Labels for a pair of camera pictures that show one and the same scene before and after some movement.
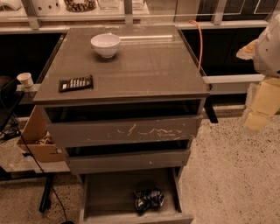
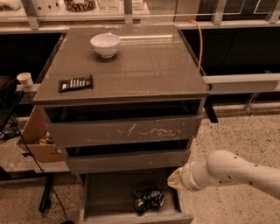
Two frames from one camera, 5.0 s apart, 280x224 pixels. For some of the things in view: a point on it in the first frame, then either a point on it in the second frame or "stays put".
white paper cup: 26,79 stays put
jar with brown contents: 80,5 stays put
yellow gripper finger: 248,52 → 192,177
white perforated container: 49,7 stays put
